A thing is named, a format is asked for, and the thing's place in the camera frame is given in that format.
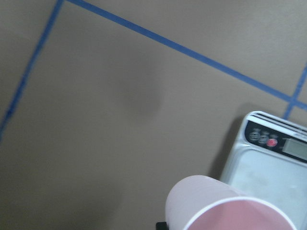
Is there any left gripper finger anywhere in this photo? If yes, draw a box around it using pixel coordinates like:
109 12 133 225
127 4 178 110
155 222 167 230

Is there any pink plastic cup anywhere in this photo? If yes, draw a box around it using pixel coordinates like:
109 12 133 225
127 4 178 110
165 175 296 230

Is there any white digital kitchen scale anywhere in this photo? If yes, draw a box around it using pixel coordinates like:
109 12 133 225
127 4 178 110
220 111 307 230

